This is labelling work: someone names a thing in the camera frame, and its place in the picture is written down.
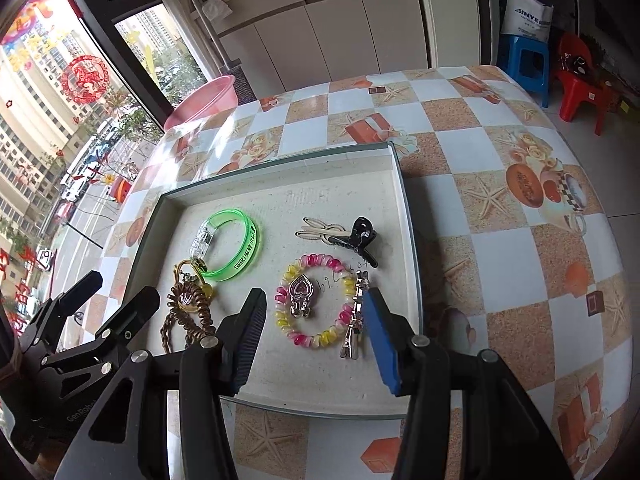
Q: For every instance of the silver heart hair clip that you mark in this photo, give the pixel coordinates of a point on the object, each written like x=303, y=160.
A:
x=300, y=292

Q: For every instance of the grey shallow cardboard box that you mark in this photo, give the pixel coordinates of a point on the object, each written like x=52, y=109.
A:
x=310, y=375

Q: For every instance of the white shopping bag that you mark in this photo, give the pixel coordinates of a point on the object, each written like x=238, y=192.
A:
x=527, y=15

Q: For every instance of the beige rabbit hair clip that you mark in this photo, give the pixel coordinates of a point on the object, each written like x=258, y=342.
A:
x=320, y=230

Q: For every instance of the blue plastic stool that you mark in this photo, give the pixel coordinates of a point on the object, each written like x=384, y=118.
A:
x=525, y=57

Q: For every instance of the red plastic chair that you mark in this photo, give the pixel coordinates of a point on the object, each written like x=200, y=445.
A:
x=582, y=87

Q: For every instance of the red lantern window decal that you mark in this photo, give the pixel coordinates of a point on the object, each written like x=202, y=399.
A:
x=120, y=188

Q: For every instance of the black claw hair clip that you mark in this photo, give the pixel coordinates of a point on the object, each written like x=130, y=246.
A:
x=357, y=227

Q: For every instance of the white cabinet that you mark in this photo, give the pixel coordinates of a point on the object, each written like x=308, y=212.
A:
x=325, y=30

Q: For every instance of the red horse window decal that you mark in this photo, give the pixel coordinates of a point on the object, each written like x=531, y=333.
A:
x=85, y=80

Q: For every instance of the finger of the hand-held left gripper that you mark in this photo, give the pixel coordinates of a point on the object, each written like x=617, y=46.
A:
x=132, y=312
x=75, y=297

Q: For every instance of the white crumpled cloth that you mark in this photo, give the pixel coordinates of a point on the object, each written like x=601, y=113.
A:
x=216, y=7

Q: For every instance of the silver rhinestone hair clip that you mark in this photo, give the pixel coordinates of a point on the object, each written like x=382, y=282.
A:
x=356, y=305

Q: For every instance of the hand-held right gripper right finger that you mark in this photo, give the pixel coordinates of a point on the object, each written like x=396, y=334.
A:
x=382, y=350

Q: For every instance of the pink plastic basin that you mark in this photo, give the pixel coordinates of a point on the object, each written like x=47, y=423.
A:
x=205, y=102

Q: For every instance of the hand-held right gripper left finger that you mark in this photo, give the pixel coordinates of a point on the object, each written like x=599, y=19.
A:
x=250, y=345

